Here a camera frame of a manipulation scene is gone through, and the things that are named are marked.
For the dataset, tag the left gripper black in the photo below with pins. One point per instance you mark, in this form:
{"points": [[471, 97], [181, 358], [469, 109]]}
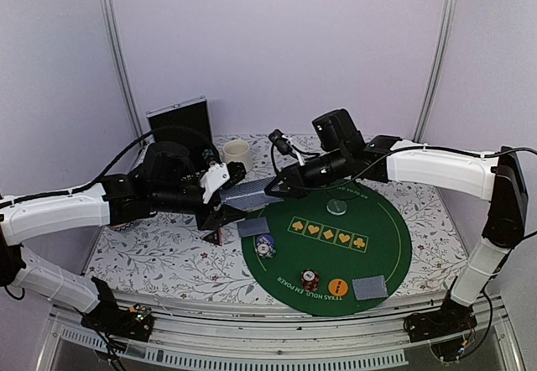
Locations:
{"points": [[213, 218]]}

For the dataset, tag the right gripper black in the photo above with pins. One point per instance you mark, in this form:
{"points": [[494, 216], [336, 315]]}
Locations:
{"points": [[296, 182]]}

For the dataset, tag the black triangular button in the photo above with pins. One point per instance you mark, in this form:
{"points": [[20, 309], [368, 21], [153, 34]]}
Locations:
{"points": [[214, 237]]}

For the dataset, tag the blue playing card deck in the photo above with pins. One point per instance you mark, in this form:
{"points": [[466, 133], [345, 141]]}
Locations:
{"points": [[247, 196]]}

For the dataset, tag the dealt playing card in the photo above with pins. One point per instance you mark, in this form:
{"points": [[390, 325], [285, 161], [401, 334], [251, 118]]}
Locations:
{"points": [[373, 287], [252, 227]]}

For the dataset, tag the purple small blind button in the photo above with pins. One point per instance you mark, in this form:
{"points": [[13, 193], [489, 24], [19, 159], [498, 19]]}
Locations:
{"points": [[265, 239]]}

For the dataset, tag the clear dealer button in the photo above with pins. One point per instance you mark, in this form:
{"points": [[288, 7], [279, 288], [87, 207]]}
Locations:
{"points": [[336, 207]]}

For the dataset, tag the small poker chip stack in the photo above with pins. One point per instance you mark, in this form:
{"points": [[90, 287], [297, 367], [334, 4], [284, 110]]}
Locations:
{"points": [[265, 250]]}

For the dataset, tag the aluminium poker chip case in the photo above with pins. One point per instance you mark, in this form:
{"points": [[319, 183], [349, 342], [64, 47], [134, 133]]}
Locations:
{"points": [[186, 123]]}

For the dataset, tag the orange big blind button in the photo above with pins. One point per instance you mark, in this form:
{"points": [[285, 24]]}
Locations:
{"points": [[338, 287]]}

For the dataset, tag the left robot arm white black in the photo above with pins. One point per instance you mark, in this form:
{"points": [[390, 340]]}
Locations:
{"points": [[170, 178]]}

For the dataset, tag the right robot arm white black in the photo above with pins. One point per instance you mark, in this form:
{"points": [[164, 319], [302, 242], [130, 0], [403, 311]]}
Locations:
{"points": [[493, 177]]}

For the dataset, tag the white ceramic cup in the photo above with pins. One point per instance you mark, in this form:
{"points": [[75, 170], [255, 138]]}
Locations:
{"points": [[238, 151]]}

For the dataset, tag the poker chip row right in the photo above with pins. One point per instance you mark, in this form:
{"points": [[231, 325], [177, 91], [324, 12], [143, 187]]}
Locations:
{"points": [[210, 158]]}

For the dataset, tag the green round poker mat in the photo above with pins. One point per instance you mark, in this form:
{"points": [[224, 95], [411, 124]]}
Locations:
{"points": [[371, 239]]}

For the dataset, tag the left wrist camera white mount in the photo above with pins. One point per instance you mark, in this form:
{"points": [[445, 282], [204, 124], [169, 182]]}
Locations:
{"points": [[221, 176]]}

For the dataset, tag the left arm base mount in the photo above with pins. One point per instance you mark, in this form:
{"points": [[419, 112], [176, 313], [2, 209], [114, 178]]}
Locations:
{"points": [[135, 323]]}

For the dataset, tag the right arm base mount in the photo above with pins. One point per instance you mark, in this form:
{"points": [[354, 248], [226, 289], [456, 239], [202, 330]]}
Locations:
{"points": [[450, 318]]}

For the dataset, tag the left aluminium frame post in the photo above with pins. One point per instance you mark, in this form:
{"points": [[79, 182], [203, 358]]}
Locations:
{"points": [[113, 35]]}

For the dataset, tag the aluminium frame post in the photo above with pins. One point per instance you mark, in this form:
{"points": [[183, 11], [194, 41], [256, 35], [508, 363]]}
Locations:
{"points": [[113, 35], [447, 17]]}

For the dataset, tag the right aluminium frame post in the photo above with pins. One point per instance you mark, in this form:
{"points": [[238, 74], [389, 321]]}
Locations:
{"points": [[447, 17]]}

